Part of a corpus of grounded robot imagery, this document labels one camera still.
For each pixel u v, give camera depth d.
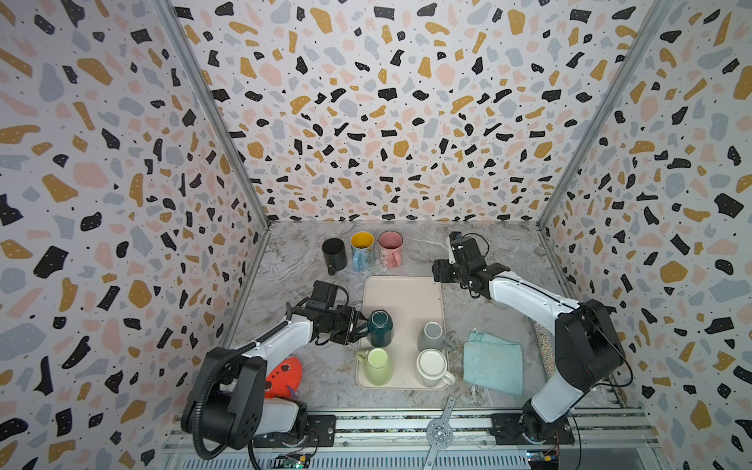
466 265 0.71
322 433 0.74
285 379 0.76
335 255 1.02
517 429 0.74
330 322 0.74
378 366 0.75
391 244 1.06
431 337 0.80
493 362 0.86
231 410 0.41
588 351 0.46
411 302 1.01
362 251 1.00
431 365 0.78
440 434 0.74
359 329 0.85
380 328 0.81
